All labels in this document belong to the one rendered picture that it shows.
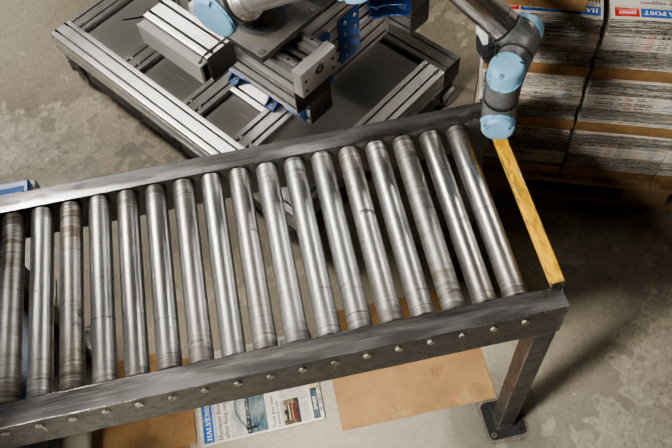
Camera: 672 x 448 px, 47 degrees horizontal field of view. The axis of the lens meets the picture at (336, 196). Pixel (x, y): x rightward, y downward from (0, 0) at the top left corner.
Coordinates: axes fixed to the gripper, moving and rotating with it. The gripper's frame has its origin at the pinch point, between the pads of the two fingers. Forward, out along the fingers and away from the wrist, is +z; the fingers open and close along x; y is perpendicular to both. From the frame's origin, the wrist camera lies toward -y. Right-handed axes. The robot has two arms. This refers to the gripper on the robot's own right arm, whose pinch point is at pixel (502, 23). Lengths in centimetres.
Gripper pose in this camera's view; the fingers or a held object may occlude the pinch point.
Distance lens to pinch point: 196.6
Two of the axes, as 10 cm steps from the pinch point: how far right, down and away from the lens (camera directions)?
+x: -9.9, -1.0, 1.4
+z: 1.5, -8.3, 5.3
